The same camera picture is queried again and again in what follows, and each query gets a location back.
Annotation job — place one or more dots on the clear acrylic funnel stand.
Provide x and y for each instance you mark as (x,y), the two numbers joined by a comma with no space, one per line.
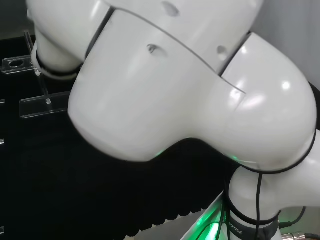
(37,105)

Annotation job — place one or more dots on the black bench cloth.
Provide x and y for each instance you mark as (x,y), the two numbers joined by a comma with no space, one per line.
(75,187)

